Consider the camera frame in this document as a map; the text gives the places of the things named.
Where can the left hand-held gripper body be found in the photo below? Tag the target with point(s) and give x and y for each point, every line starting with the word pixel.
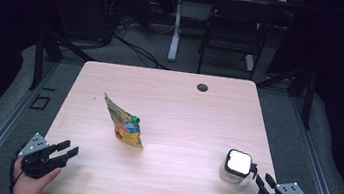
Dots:
pixel 37 163

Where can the yellow snack pouch green cap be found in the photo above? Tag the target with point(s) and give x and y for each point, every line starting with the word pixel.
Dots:
pixel 124 127

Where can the person's left hand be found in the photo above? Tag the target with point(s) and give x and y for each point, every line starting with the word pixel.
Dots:
pixel 28 187

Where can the black metal stand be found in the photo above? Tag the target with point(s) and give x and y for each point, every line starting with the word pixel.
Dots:
pixel 308 101
pixel 39 59

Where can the round black table grommet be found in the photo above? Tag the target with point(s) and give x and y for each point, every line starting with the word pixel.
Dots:
pixel 202 87

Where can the white desk foot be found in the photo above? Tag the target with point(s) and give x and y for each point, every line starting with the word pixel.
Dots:
pixel 249 63

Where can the dark computer tower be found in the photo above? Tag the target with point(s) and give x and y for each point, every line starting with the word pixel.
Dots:
pixel 81 7

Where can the black folding chair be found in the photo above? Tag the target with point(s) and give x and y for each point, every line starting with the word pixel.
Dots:
pixel 235 34

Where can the white desk leg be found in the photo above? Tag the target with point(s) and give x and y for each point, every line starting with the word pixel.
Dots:
pixel 175 33

